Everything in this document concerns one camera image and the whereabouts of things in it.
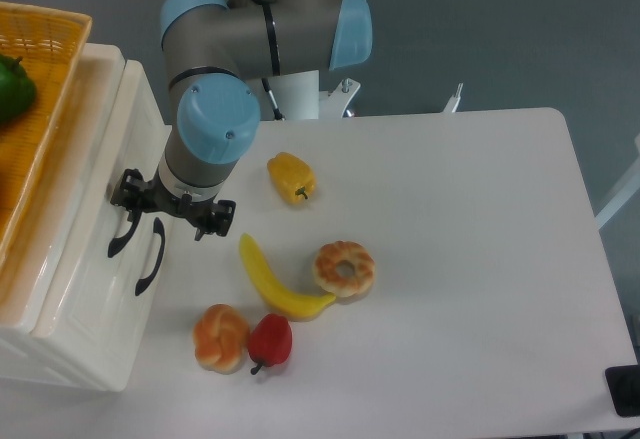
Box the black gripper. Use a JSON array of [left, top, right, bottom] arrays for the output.
[[110, 169, 236, 241]]

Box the yellow toy bell pepper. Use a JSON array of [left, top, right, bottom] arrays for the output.
[[267, 152, 316, 205]]

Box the black top drawer handle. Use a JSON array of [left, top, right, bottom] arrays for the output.
[[107, 209, 142, 258]]

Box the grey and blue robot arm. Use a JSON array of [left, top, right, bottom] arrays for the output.
[[111, 0, 373, 236]]

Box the white frame at right edge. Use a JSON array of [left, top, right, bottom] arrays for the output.
[[595, 136, 639, 230]]

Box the toy knotted bread roll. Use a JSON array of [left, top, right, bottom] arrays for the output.
[[192, 304, 250, 374]]

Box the black drawer handle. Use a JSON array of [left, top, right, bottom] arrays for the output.
[[134, 218, 166, 297], [107, 209, 142, 258]]

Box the black lower drawer handle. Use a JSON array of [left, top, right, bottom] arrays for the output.
[[134, 218, 166, 297]]

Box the white plastic drawer cabinet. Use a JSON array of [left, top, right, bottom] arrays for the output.
[[1, 44, 172, 391]]

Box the yellow toy banana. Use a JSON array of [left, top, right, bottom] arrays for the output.
[[239, 234, 336, 321]]

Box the black device at table corner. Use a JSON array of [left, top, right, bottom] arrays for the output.
[[605, 365, 640, 418]]

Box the orange woven plastic basket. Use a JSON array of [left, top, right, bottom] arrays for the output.
[[1, 2, 92, 258]]

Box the toy bagel bread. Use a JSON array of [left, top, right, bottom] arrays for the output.
[[312, 241, 377, 298]]

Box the green toy bell pepper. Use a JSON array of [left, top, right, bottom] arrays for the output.
[[1, 55, 37, 124]]

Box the red toy bell pepper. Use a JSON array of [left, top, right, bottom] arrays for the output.
[[247, 314, 293, 375]]

